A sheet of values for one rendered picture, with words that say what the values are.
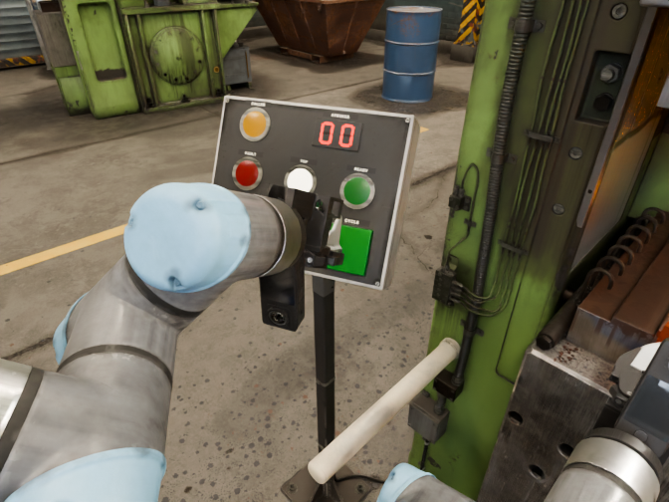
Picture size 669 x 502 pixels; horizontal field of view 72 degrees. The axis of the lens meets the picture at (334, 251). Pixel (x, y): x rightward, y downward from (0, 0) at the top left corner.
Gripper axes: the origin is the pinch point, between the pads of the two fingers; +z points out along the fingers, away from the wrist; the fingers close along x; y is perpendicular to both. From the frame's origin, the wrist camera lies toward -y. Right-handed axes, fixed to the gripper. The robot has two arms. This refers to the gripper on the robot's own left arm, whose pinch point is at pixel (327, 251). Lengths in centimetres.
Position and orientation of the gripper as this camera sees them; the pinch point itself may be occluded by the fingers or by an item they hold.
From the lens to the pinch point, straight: 63.7
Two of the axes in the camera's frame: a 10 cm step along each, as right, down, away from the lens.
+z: 3.0, -0.3, 9.5
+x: -9.3, -2.1, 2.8
